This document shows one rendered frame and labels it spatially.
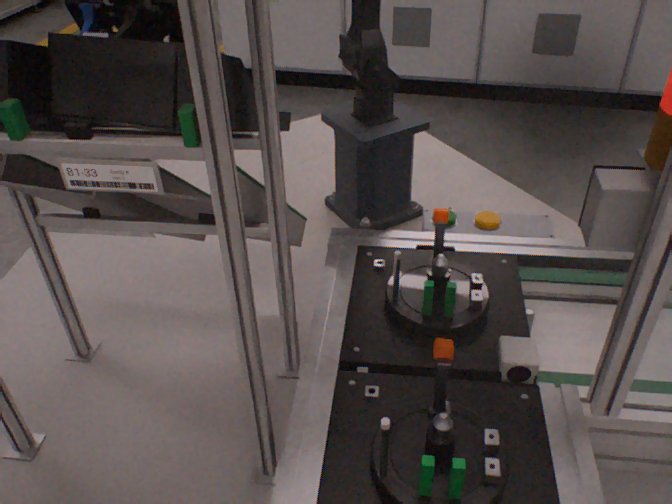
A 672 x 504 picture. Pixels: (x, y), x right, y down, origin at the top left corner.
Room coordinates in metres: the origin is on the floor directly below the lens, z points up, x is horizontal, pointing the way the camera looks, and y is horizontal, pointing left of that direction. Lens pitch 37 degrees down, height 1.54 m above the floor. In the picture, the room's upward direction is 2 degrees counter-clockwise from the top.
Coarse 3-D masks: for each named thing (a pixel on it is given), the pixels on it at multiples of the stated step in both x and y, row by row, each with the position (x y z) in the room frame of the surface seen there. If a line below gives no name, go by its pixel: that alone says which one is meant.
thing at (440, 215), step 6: (438, 210) 0.70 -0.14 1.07; (444, 210) 0.70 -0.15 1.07; (438, 216) 0.69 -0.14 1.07; (444, 216) 0.69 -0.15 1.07; (438, 222) 0.68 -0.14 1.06; (444, 222) 0.68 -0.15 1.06; (438, 228) 0.69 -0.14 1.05; (444, 228) 0.69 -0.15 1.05; (438, 234) 0.69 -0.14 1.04; (444, 234) 0.69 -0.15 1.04; (438, 240) 0.69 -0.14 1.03; (438, 246) 0.68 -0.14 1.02; (438, 252) 0.68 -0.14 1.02; (432, 258) 0.68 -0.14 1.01
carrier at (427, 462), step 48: (336, 384) 0.49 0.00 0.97; (384, 384) 0.49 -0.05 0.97; (432, 384) 0.48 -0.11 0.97; (480, 384) 0.48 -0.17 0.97; (336, 432) 0.42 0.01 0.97; (384, 432) 0.35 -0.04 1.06; (432, 432) 0.37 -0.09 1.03; (480, 432) 0.40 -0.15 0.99; (528, 432) 0.41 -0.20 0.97; (336, 480) 0.36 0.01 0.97; (384, 480) 0.35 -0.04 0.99; (432, 480) 0.33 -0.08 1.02; (480, 480) 0.34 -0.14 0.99; (528, 480) 0.36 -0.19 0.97
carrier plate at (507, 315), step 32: (384, 256) 0.74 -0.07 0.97; (416, 256) 0.73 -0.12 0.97; (448, 256) 0.73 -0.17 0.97; (480, 256) 0.73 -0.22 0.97; (512, 256) 0.73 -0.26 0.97; (352, 288) 0.66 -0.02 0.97; (384, 288) 0.66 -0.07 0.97; (512, 288) 0.65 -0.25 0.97; (352, 320) 0.60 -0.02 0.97; (384, 320) 0.60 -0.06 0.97; (512, 320) 0.59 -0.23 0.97; (352, 352) 0.54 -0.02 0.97; (384, 352) 0.54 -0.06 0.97; (416, 352) 0.54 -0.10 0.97; (480, 352) 0.53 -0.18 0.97
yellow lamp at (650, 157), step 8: (664, 112) 0.48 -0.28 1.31; (656, 120) 0.49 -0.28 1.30; (664, 120) 0.48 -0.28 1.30; (656, 128) 0.49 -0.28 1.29; (664, 128) 0.48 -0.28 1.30; (656, 136) 0.48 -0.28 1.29; (664, 136) 0.47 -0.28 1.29; (648, 144) 0.49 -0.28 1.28; (656, 144) 0.48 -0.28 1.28; (664, 144) 0.47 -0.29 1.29; (648, 152) 0.49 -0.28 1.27; (656, 152) 0.48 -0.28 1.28; (664, 152) 0.47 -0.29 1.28; (648, 160) 0.48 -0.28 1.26; (656, 160) 0.47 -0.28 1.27; (664, 160) 0.47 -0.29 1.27; (656, 168) 0.47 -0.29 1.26
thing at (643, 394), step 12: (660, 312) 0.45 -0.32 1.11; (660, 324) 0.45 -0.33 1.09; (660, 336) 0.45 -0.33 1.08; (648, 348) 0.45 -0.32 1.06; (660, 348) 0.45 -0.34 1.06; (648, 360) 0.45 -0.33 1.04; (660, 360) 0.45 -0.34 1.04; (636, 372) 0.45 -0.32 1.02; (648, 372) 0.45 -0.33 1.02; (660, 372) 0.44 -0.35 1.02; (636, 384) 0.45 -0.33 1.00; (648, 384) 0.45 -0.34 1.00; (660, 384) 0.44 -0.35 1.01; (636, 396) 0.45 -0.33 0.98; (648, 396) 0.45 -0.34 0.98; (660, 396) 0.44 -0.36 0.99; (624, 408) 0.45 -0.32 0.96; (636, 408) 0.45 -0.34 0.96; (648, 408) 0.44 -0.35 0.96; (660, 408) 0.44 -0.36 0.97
